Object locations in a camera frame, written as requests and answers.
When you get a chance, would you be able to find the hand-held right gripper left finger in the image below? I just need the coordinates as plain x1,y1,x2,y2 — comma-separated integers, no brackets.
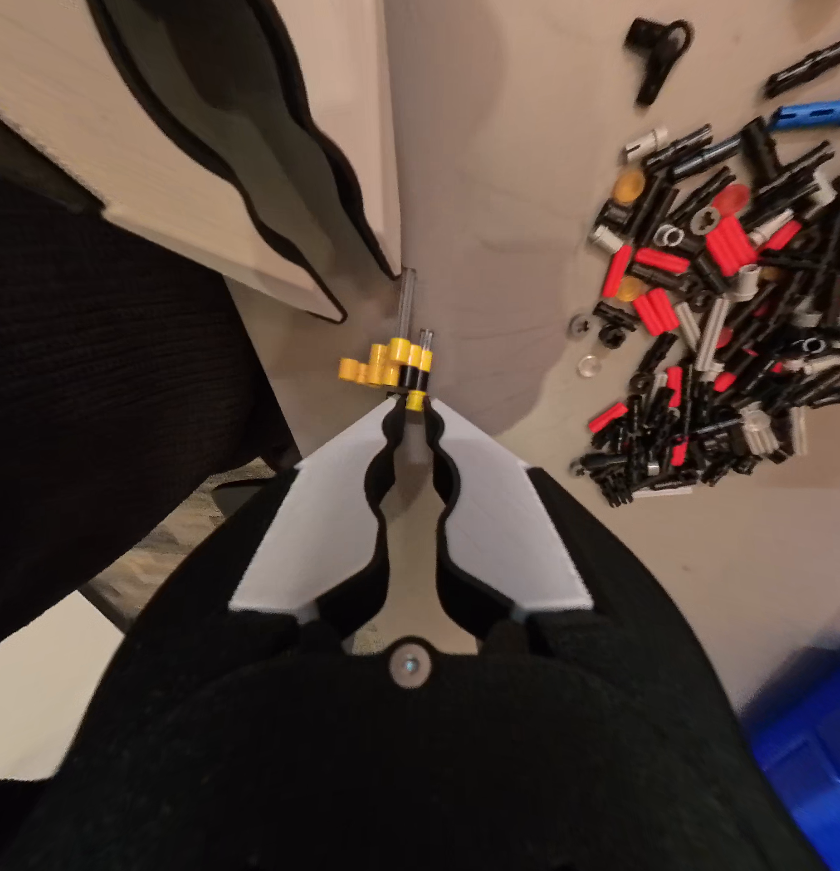
230,398,403,623

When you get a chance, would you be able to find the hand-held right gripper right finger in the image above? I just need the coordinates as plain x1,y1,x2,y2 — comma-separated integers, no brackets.
423,398,594,625

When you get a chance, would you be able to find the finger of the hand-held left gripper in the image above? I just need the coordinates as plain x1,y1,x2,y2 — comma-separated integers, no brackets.
0,0,347,325
155,0,404,281

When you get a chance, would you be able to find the yellow connector cluster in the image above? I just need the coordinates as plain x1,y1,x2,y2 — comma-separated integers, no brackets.
337,337,433,390

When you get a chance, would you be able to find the black knit sweater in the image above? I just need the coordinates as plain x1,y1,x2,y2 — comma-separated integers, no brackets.
0,166,302,654

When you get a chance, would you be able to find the pile of black red pins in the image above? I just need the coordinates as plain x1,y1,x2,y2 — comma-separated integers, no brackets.
570,116,840,508

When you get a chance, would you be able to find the blue plastic crate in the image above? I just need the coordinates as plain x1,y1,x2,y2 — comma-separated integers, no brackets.
740,640,840,871

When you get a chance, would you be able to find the black long pin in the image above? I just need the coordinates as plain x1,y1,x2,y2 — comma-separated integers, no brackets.
763,30,840,99

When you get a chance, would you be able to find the blue long pin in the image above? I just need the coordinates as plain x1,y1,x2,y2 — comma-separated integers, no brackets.
767,97,840,132

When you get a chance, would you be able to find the black ring connector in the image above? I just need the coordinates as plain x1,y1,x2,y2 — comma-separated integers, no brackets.
623,17,694,108

